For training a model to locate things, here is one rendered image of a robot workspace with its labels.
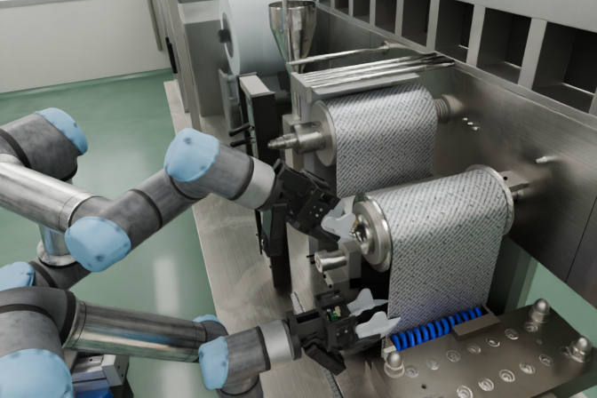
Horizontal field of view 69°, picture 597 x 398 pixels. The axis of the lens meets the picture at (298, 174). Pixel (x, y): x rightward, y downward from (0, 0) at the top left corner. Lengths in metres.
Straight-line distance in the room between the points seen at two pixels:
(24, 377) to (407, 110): 0.78
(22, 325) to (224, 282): 0.68
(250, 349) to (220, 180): 0.30
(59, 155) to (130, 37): 5.23
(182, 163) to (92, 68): 5.72
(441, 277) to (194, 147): 0.53
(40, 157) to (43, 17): 5.30
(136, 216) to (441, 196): 0.51
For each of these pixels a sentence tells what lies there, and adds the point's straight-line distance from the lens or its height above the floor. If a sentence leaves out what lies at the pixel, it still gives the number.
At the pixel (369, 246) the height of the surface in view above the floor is 1.25.
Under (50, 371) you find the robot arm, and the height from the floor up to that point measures 1.32.
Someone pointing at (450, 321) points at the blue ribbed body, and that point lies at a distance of 0.96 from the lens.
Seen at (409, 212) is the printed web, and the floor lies 1.30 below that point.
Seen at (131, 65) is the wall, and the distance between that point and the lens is 6.27.
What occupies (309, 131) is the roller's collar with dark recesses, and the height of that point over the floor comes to 1.36.
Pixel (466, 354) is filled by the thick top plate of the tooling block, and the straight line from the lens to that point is 0.93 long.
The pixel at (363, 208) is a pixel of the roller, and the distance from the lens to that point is 0.77.
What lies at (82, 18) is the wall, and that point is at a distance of 6.17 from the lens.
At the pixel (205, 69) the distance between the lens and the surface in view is 1.60.
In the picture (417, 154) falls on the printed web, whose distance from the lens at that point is 1.01.
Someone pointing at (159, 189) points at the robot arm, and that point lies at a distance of 0.67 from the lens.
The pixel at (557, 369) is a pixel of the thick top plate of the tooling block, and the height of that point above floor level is 1.03.
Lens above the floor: 1.75
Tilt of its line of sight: 31 degrees down
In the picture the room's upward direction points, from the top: 4 degrees counter-clockwise
